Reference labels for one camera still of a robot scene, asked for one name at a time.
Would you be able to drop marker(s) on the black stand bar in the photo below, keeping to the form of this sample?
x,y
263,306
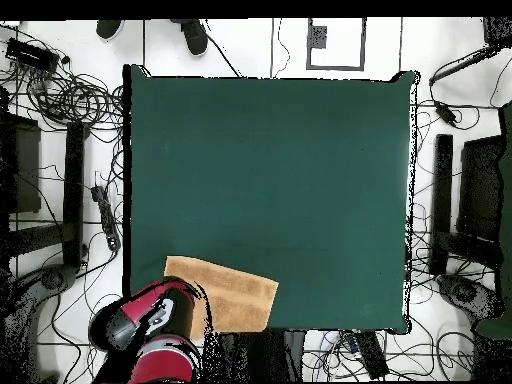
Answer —
x,y
73,192
442,200

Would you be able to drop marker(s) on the grey square floor frame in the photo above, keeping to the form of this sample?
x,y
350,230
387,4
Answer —
x,y
318,38

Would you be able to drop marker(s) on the person's shoe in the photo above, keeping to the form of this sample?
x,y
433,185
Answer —
x,y
108,28
194,38

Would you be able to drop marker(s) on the dark green table cloth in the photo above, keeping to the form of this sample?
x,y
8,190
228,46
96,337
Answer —
x,y
280,160

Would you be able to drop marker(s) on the black flat panel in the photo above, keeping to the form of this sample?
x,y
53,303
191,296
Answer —
x,y
480,188
26,168

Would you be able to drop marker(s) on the black speckled box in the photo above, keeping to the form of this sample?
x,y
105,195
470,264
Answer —
x,y
498,32

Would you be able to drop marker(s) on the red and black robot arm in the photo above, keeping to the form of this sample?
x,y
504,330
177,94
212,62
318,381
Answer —
x,y
164,364

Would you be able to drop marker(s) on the yellow-orange terry towel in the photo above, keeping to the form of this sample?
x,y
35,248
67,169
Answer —
x,y
240,300

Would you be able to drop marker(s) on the person's left shoe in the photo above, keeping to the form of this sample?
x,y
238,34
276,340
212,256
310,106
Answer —
x,y
194,38

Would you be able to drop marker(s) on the long black box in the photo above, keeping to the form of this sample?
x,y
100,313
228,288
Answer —
x,y
372,356

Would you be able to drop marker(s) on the black power adapter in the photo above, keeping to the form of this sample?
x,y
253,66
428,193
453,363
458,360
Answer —
x,y
446,113

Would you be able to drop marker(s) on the black power strip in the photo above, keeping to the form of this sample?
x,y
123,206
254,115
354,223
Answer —
x,y
106,216

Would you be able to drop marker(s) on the person's right shoe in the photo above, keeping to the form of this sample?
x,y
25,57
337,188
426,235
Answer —
x,y
108,28

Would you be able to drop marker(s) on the black network switch box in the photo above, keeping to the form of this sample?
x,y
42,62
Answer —
x,y
32,55

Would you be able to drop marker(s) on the black boom rod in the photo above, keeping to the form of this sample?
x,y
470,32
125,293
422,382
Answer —
x,y
460,66

